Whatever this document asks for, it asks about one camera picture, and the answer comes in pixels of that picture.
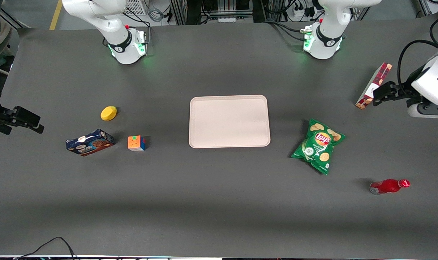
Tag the red tartan cookie box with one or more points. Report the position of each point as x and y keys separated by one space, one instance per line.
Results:
x=381 y=74

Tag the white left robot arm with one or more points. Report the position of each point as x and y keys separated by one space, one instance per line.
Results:
x=325 y=39

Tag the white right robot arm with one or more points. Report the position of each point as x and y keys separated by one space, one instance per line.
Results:
x=119 y=43

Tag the blue cookie box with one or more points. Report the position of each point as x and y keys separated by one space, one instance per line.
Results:
x=90 y=143

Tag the beige plastic tray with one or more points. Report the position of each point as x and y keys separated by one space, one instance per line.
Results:
x=229 y=121

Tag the white perforated box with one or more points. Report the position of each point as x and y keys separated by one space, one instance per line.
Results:
x=136 y=6

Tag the green Lays chips bag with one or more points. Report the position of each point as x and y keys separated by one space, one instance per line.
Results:
x=318 y=146

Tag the red aluminium bottle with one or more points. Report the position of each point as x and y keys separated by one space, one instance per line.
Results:
x=387 y=186

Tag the colourful puzzle cube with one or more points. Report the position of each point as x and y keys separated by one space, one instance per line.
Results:
x=136 y=143

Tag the white power strip with plugs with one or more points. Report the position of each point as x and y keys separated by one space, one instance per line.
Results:
x=303 y=12

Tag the dark metal rack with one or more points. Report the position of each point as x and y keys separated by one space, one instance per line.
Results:
x=178 y=11

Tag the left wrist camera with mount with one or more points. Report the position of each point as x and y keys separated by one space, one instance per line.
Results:
x=426 y=111

